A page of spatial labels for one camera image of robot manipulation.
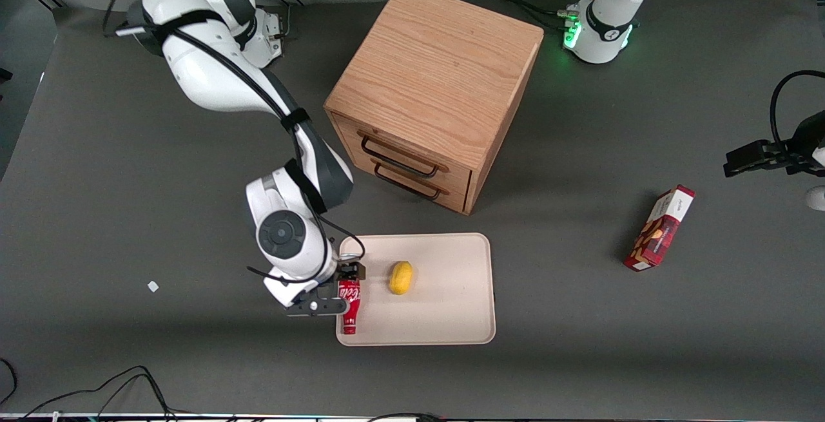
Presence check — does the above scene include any black metal drawer handle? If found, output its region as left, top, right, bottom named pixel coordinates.
left=360, top=135, right=442, bottom=179
left=373, top=162, right=443, bottom=202

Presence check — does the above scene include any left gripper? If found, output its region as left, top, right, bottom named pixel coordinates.
left=723, top=111, right=825, bottom=211

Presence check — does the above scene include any wooden two-drawer cabinet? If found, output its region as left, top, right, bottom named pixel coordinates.
left=324, top=0, right=544, bottom=216

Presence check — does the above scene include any black table edge cable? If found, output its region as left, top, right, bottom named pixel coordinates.
left=366, top=412, right=447, bottom=422
left=18, top=365, right=176, bottom=420
left=0, top=358, right=18, bottom=406

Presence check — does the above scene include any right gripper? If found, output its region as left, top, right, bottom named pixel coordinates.
left=263, top=262, right=360, bottom=310

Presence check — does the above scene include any red plaid shortbread box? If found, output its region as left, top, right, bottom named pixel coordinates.
left=623, top=185, right=696, bottom=273

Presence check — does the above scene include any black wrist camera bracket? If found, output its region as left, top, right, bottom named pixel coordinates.
left=286, top=298, right=349, bottom=318

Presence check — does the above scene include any wooden drawer front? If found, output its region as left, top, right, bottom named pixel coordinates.
left=334, top=115, right=476, bottom=189
left=351, top=151, right=472, bottom=214

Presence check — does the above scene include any red coke bottle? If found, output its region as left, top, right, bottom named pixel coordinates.
left=338, top=278, right=362, bottom=336

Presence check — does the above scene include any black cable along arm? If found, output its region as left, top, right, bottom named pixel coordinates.
left=103, top=0, right=366, bottom=284

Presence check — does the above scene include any beige rectangular tray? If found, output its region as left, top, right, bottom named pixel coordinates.
left=336, top=233, right=496, bottom=347

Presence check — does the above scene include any black looped gripper cable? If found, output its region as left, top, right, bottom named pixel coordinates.
left=770, top=70, right=825, bottom=147

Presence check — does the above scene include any yellow lemon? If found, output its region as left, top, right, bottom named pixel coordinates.
left=388, top=261, right=414, bottom=296

